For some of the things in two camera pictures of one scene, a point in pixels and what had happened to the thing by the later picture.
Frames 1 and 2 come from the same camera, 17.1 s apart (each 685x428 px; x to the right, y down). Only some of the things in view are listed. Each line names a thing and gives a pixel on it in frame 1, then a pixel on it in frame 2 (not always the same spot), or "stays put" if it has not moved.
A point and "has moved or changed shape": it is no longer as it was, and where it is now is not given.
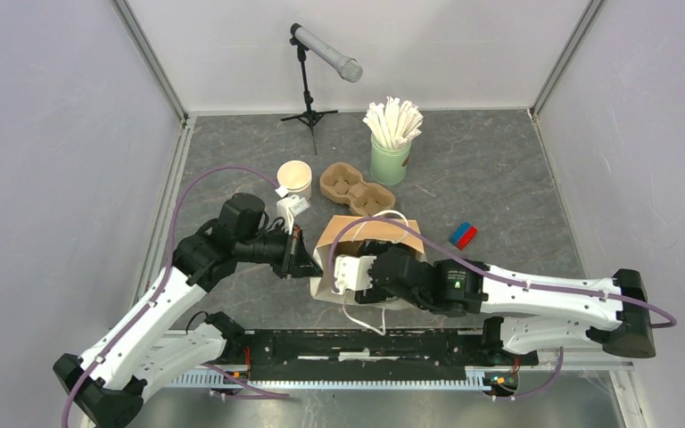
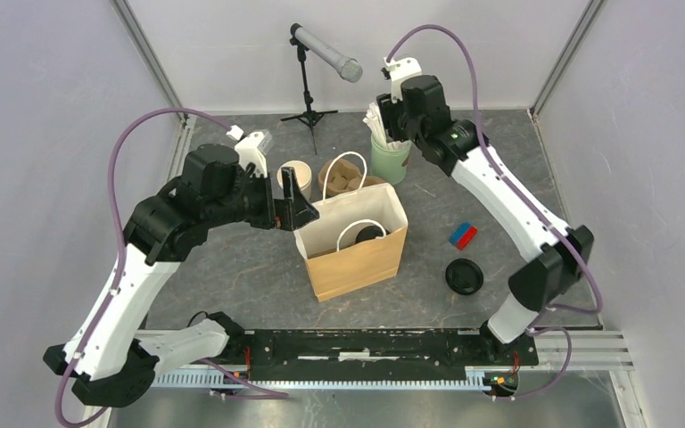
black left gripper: [298, 261] to [291, 212]
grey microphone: [349, 69] stays put
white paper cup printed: [296, 176] stays put
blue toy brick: [458, 233] stays put
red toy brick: [466, 237] stays put
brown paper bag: [348, 243] has moved or changed shape
